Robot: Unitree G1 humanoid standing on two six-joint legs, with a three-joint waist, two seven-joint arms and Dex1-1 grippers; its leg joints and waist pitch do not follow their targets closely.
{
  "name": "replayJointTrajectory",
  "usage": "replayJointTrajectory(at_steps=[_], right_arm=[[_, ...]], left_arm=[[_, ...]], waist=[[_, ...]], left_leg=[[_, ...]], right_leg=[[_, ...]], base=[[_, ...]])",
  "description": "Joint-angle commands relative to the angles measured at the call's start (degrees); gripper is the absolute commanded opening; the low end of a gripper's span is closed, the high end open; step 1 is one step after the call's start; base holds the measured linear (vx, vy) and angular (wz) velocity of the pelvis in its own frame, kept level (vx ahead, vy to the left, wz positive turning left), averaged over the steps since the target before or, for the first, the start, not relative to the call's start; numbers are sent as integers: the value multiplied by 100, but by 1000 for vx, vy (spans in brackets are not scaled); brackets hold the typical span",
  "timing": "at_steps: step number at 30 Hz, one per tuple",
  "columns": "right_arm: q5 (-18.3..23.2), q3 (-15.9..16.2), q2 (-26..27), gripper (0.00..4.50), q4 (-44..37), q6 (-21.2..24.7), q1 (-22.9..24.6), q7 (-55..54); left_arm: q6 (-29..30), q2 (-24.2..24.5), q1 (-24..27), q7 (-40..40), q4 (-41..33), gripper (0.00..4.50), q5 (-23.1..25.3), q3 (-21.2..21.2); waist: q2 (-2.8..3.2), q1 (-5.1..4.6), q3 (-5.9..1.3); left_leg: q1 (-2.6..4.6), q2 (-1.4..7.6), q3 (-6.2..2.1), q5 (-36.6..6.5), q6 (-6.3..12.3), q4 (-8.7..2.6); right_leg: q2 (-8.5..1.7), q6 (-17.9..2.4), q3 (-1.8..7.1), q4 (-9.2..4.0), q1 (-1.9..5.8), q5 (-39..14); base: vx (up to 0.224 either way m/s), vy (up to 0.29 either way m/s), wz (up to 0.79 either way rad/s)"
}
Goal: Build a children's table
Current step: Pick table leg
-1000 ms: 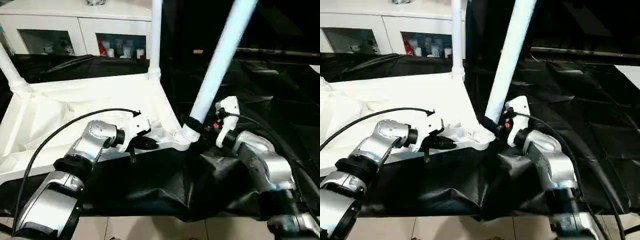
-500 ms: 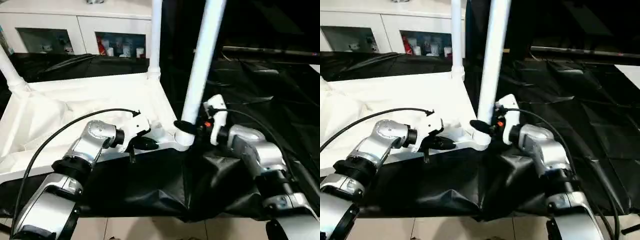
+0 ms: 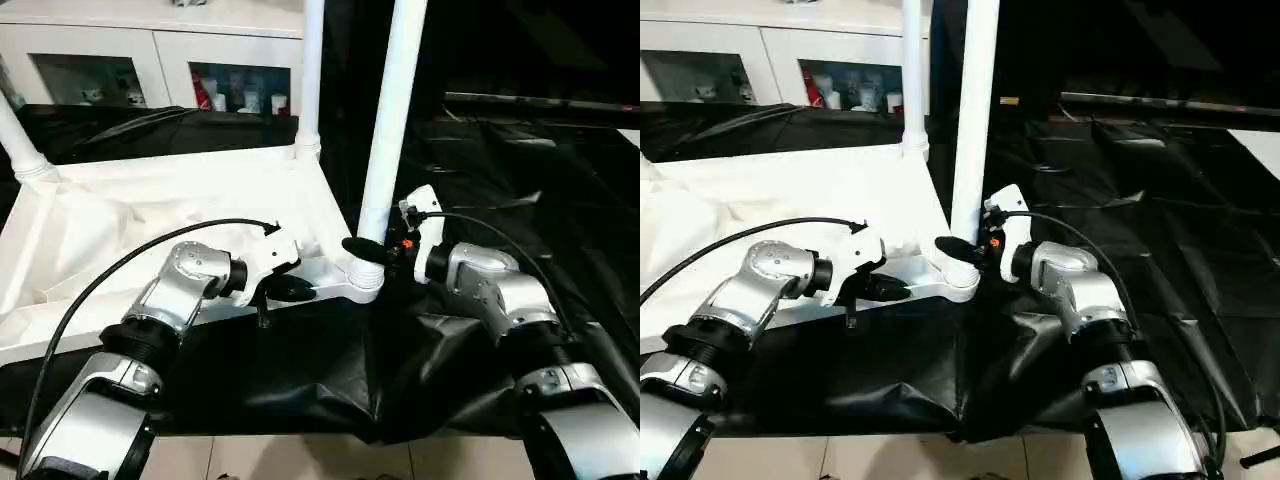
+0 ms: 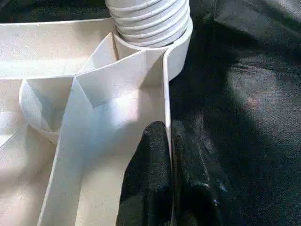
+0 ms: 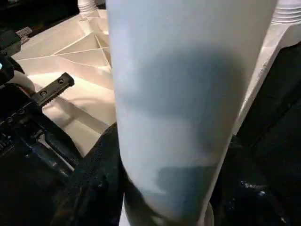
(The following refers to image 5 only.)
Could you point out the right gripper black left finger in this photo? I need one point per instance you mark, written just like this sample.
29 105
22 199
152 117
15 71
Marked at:
98 188

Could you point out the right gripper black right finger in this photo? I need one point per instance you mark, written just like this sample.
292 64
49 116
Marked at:
240 197

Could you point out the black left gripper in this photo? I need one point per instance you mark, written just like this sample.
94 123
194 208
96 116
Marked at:
18 122

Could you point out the white plastic table top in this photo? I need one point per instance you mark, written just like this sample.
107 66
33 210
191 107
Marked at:
70 66

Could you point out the black plastic mat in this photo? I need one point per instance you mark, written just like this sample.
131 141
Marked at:
270 106

